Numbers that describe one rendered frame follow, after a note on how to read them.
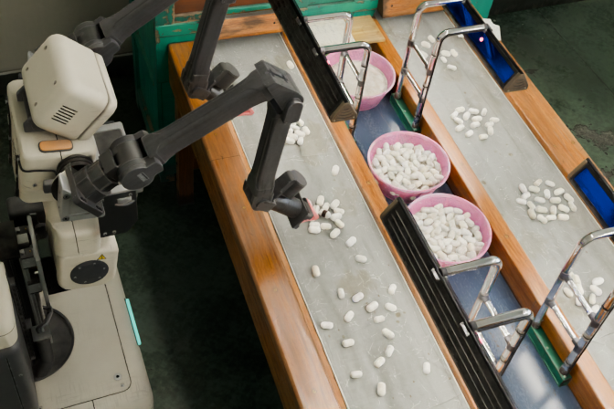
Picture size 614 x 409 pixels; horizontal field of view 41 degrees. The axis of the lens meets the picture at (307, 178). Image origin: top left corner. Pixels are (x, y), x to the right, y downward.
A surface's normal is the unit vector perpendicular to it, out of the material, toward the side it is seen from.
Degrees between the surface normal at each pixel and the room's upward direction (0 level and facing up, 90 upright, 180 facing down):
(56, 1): 90
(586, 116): 0
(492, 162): 0
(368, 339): 0
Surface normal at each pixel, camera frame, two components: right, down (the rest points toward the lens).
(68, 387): 0.11, -0.67
